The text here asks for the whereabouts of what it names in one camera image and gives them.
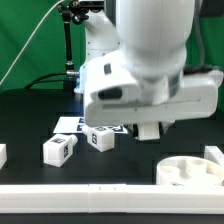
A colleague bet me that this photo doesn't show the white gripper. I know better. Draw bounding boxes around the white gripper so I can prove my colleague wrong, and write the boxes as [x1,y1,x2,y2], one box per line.
[83,51,223,127]

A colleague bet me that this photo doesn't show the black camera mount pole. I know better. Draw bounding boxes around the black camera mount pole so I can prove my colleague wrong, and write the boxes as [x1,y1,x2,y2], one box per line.
[58,0,104,92]

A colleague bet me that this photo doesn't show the white cable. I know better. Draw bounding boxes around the white cable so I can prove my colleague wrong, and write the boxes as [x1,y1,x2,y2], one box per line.
[0,0,66,87]

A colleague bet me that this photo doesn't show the white right fence bar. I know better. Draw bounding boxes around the white right fence bar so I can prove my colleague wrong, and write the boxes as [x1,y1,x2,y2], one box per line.
[204,146,224,167]

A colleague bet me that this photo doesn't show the green backdrop curtain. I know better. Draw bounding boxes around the green backdrop curtain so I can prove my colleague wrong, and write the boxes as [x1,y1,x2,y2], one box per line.
[0,0,224,92]

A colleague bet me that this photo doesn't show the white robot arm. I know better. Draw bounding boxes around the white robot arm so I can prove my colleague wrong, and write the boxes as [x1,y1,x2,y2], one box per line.
[83,0,223,126]

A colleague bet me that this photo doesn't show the white left fence bar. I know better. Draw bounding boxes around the white left fence bar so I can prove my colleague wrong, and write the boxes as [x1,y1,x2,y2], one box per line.
[0,144,7,170]

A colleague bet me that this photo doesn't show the paper sheet with markers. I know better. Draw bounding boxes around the paper sheet with markers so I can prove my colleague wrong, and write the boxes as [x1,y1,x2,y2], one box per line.
[54,116,127,134]

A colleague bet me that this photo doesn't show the black cables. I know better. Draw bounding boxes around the black cables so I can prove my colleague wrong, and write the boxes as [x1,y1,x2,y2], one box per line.
[23,71,80,90]

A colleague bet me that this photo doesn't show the white front fence bar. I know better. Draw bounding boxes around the white front fence bar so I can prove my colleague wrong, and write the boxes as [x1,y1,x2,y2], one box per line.
[0,184,224,214]

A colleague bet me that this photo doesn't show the round white stool seat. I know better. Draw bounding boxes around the round white stool seat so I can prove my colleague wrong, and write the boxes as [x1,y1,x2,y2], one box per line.
[156,156,224,186]

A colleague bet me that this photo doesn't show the white fence bar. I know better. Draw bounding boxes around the white fence bar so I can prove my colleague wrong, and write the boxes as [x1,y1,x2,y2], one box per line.
[0,184,224,214]
[204,146,224,167]
[0,144,7,170]

